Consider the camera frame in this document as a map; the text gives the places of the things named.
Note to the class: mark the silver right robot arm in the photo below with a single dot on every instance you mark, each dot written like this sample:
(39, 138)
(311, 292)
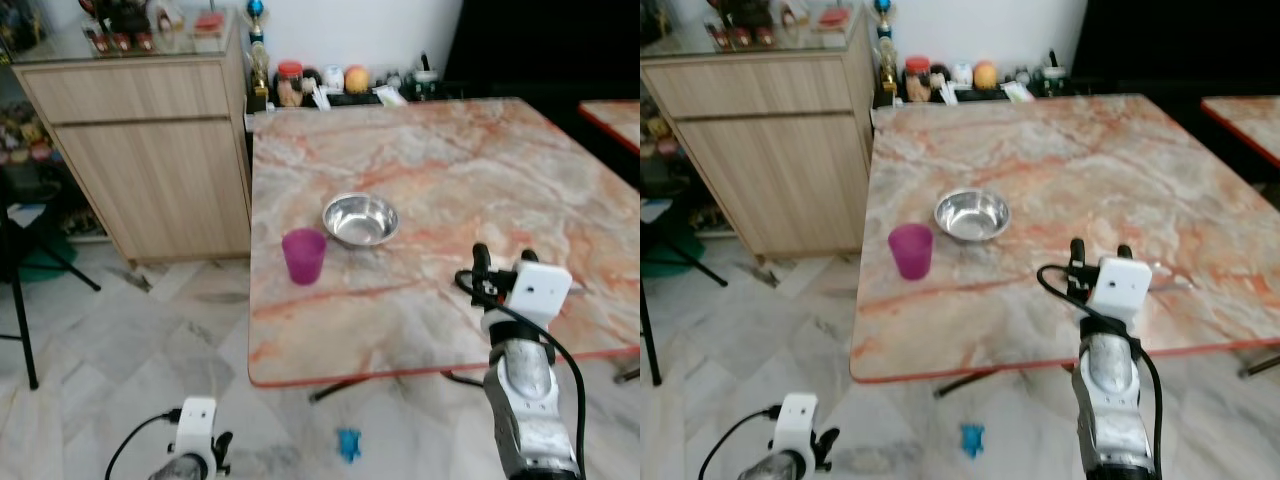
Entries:
(1110, 400)
(525, 400)

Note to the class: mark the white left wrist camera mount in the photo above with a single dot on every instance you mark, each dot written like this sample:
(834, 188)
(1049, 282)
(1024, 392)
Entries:
(796, 420)
(194, 425)

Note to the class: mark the marble top dining table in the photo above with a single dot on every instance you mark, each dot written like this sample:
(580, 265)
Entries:
(450, 170)
(1060, 165)

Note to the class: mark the orange round container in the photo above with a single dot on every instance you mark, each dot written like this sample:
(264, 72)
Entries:
(985, 76)
(356, 79)

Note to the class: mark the gold and blue trophy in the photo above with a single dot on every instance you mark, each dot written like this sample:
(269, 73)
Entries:
(258, 60)
(885, 55)

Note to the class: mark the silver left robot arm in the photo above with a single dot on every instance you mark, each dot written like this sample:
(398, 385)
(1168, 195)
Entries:
(180, 470)
(775, 468)

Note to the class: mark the red box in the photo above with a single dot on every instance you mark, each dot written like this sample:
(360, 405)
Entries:
(208, 23)
(833, 18)

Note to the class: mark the wooden cabinet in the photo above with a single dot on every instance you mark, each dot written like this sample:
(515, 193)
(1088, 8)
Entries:
(150, 160)
(780, 155)

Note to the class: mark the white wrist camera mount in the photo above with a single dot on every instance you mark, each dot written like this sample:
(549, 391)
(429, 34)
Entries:
(540, 290)
(1120, 285)
(194, 425)
(796, 420)

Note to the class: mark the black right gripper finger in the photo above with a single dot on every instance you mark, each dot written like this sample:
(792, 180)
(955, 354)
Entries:
(1125, 252)
(528, 256)
(1077, 254)
(482, 258)

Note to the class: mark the purple plastic cup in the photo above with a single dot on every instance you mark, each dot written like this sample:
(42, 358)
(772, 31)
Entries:
(910, 254)
(303, 260)

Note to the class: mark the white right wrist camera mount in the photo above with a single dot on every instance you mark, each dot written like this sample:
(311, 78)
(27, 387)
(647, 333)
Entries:
(540, 290)
(1120, 285)

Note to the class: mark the dark figurine ornament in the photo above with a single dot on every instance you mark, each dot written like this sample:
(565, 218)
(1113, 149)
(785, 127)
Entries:
(748, 18)
(125, 22)

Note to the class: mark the stainless steel bowl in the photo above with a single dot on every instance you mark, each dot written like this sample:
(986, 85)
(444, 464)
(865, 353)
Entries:
(972, 217)
(360, 222)

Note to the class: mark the small white cup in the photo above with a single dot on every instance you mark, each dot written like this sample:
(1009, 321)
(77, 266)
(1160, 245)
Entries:
(333, 79)
(961, 75)

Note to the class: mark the green basin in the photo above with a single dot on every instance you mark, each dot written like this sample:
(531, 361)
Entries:
(668, 262)
(45, 262)

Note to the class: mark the black tripod stand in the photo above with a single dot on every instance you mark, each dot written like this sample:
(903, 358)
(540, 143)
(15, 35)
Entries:
(650, 330)
(20, 300)

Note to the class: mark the small blue floor object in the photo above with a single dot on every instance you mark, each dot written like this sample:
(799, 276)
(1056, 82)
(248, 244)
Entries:
(348, 444)
(972, 440)

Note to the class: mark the red lidded glass jar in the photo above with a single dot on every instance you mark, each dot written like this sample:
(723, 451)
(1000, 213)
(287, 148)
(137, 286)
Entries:
(290, 88)
(917, 83)

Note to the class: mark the red edged marble side table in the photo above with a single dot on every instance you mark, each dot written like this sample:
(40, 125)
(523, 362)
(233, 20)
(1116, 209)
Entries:
(1250, 122)
(615, 118)

